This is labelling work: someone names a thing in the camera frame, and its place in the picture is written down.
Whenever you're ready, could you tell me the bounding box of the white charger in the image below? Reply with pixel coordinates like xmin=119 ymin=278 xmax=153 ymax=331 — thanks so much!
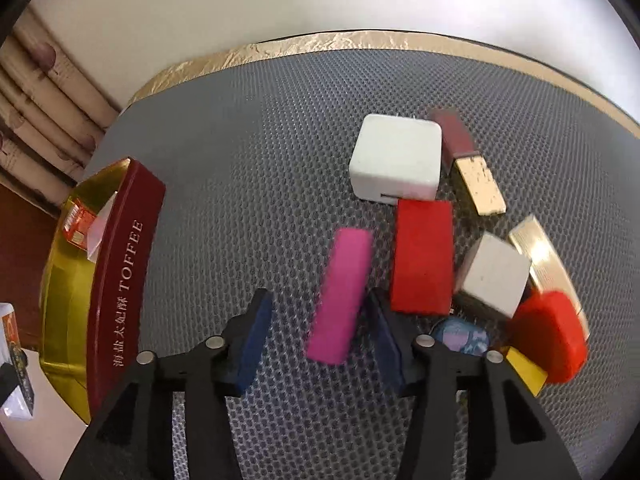
xmin=349 ymin=114 xmax=444 ymax=206

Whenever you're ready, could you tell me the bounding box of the grey mesh mat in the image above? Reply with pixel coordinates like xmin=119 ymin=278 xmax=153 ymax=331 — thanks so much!
xmin=80 ymin=47 xmax=640 ymax=480

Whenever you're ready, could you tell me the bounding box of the yellow block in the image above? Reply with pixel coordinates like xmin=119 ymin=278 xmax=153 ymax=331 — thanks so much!
xmin=502 ymin=346 xmax=550 ymax=397

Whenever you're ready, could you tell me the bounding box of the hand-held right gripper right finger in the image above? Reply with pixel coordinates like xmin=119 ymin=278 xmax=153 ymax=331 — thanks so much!
xmin=367 ymin=287 xmax=583 ymax=480

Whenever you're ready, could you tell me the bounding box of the red box with barcode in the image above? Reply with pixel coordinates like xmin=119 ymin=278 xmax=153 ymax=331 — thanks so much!
xmin=62 ymin=197 xmax=98 ymax=246

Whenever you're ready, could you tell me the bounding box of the clear plastic box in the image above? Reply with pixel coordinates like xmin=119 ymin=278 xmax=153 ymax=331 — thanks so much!
xmin=87 ymin=191 xmax=121 ymax=263

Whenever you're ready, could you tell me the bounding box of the gold table cover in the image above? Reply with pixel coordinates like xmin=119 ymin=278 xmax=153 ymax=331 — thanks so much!
xmin=127 ymin=30 xmax=640 ymax=126

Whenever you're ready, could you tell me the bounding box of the red tape measure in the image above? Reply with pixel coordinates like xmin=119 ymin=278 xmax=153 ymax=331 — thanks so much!
xmin=510 ymin=290 xmax=589 ymax=385

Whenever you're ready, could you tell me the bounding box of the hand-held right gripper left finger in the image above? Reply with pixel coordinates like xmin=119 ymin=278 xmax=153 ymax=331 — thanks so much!
xmin=60 ymin=287 xmax=275 ymax=480

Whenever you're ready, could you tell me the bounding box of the pink block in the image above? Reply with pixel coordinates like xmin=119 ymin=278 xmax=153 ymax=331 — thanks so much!
xmin=305 ymin=227 xmax=375 ymax=365

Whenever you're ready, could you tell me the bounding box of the white cube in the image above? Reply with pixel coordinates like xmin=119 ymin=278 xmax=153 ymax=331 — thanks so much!
xmin=454 ymin=232 xmax=532 ymax=320

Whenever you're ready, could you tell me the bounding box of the red and gold tin box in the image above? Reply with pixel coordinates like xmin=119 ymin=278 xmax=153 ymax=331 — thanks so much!
xmin=39 ymin=156 xmax=167 ymax=423

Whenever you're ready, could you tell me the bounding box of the small red clear case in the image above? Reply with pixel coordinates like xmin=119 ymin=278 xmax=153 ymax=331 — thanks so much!
xmin=430 ymin=107 xmax=507 ymax=218

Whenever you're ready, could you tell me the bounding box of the beige leaf print curtain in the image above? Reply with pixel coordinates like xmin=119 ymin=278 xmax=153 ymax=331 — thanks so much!
xmin=0 ymin=7 xmax=121 ymax=218

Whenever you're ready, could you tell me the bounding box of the red block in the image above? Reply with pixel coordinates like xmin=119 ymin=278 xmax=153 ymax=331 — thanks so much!
xmin=390 ymin=199 xmax=455 ymax=317

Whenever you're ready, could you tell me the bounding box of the blue patterned small tin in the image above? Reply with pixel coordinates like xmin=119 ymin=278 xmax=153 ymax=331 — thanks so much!
xmin=430 ymin=316 xmax=492 ymax=357

